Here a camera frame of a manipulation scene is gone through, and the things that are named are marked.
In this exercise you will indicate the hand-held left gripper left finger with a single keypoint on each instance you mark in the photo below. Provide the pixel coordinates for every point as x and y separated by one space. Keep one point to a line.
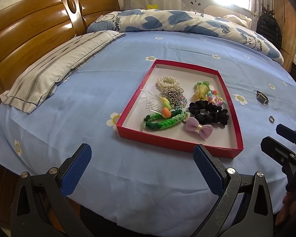
76 170

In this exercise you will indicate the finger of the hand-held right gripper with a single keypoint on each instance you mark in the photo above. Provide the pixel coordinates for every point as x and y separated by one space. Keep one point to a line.
278 150
288 132

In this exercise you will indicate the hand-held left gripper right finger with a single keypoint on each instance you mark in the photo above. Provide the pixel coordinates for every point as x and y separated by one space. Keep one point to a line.
207 167

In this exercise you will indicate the black scrunchie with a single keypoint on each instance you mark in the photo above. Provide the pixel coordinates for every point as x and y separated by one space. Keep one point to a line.
207 113

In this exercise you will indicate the yellow green hair clip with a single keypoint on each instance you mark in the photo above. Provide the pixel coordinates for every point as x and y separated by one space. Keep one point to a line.
201 90

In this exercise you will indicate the clear hair comb fruit decorations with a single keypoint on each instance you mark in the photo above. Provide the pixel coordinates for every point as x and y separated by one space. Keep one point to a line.
151 101

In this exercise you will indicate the red shallow box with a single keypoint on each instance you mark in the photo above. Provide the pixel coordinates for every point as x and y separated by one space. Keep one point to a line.
167 70

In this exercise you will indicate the person's right hand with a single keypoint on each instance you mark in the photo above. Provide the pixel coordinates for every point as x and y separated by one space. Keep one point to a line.
281 217

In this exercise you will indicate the small wrist watch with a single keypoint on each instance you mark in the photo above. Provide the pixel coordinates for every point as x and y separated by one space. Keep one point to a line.
262 98

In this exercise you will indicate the purple hair bow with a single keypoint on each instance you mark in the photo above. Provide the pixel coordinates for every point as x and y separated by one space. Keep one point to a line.
192 126

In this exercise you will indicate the grey striped pillow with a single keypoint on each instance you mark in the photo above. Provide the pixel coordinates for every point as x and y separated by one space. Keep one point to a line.
51 71

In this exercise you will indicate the wooden cabinet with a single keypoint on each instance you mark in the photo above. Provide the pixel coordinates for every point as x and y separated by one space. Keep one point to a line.
288 29

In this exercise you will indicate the black backpack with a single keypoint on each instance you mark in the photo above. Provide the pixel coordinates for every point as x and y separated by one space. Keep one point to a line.
268 27

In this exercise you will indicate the wooden headboard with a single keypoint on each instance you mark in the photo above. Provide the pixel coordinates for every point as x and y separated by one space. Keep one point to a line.
27 29

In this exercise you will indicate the white quilt blue hearts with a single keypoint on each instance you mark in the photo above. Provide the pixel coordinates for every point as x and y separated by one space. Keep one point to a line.
175 19

